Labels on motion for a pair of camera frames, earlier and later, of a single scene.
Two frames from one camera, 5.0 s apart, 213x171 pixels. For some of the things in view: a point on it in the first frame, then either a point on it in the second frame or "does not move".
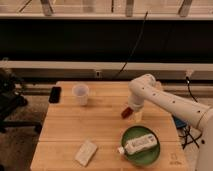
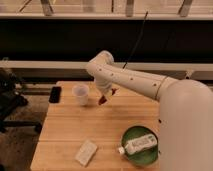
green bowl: x=145 y=156 does not move
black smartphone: x=55 y=94 does not move
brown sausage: x=126 y=112 -> x=103 y=97
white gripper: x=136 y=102 -> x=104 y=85
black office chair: x=11 y=98 does not move
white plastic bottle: x=136 y=144 does not move
